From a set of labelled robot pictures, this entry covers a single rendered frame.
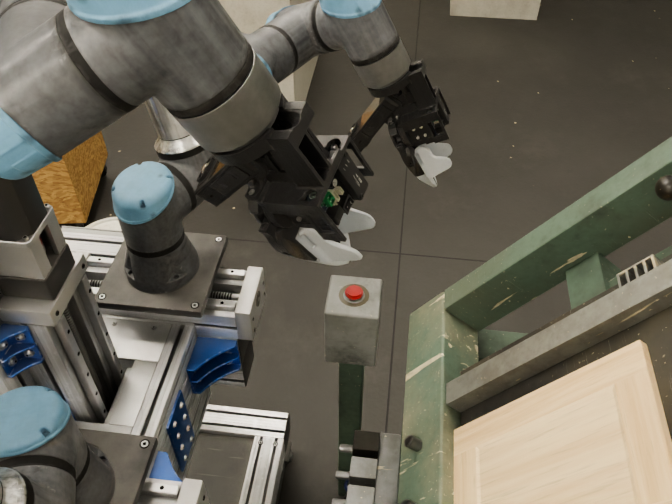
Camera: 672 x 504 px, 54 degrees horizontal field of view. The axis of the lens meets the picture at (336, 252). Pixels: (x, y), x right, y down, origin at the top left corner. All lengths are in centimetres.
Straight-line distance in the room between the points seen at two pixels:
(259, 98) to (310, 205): 9
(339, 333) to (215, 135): 105
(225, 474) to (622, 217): 132
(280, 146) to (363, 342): 105
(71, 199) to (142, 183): 175
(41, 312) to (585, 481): 86
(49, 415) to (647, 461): 81
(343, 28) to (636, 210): 67
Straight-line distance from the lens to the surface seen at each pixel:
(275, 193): 54
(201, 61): 45
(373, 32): 94
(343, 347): 153
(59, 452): 99
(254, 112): 48
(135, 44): 44
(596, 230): 135
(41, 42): 47
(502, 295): 146
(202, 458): 211
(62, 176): 295
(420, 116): 99
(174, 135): 132
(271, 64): 91
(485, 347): 160
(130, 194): 127
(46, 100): 46
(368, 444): 146
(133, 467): 117
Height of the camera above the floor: 204
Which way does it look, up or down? 45 degrees down
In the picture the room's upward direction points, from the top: straight up
